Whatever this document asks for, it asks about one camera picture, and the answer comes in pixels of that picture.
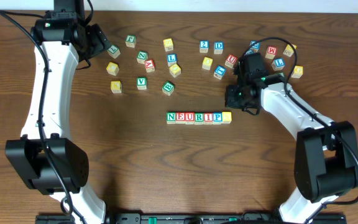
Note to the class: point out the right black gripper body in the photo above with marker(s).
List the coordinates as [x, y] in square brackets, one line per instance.
[234, 99]

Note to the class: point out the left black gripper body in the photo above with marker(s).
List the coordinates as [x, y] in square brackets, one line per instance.
[97, 41]

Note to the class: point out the yellow s block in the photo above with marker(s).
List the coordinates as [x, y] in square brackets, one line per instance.
[227, 117]
[168, 44]

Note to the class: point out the blue P block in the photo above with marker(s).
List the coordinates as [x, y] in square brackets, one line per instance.
[217, 118]

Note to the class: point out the red I block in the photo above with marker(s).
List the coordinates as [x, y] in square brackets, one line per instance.
[208, 118]

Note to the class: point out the green R block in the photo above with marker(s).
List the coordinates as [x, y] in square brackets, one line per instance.
[199, 118]

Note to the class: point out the red u block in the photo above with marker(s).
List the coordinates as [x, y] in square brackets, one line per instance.
[189, 118]
[231, 61]

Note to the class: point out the green N block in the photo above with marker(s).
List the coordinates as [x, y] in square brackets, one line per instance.
[171, 117]

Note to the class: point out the red E block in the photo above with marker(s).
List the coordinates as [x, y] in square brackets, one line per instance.
[180, 118]

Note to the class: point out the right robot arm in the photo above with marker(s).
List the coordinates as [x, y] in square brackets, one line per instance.
[326, 154]

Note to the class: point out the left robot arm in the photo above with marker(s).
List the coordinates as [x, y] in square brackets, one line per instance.
[44, 156]

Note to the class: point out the green L block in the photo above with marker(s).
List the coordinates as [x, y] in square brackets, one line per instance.
[114, 51]

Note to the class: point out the yellow C block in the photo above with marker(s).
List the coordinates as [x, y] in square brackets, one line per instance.
[112, 68]

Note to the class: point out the green J block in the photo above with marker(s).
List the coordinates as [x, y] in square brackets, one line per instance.
[130, 41]

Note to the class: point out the blue T block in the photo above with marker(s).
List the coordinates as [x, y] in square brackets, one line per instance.
[219, 72]

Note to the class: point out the blue L block right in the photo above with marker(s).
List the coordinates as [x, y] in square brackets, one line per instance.
[278, 64]

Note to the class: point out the blue l block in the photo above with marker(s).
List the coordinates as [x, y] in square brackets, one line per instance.
[278, 64]
[171, 59]

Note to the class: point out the blue 5 block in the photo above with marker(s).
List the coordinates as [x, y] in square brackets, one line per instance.
[249, 52]

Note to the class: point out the blue D block right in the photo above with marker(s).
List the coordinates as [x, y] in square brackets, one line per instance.
[254, 46]

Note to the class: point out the blue d block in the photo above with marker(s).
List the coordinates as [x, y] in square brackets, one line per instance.
[254, 46]
[218, 47]

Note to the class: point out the red M block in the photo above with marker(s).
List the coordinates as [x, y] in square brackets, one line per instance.
[271, 52]

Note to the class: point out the yellow K block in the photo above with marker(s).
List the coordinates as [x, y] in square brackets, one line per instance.
[116, 87]

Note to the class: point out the green Z block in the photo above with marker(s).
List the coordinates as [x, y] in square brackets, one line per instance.
[142, 56]

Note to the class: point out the yellow O block centre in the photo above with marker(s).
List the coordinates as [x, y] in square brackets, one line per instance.
[207, 63]

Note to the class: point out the yellow o block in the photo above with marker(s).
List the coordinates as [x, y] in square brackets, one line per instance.
[207, 63]
[175, 70]

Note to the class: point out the yellow G block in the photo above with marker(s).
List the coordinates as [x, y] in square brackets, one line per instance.
[297, 71]

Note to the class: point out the yellow block top right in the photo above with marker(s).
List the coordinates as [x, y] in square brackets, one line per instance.
[289, 50]

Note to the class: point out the red A block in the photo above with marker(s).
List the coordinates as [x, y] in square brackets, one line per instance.
[149, 66]

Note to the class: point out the green V block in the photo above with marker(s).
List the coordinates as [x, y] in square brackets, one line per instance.
[141, 83]

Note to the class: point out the blue 2 block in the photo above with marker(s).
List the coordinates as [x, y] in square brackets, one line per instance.
[204, 46]

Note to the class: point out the yellow S block top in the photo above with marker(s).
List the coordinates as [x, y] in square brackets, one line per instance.
[168, 44]

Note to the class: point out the green B block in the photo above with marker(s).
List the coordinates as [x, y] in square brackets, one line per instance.
[168, 88]

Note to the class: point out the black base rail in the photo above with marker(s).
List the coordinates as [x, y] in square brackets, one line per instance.
[135, 218]

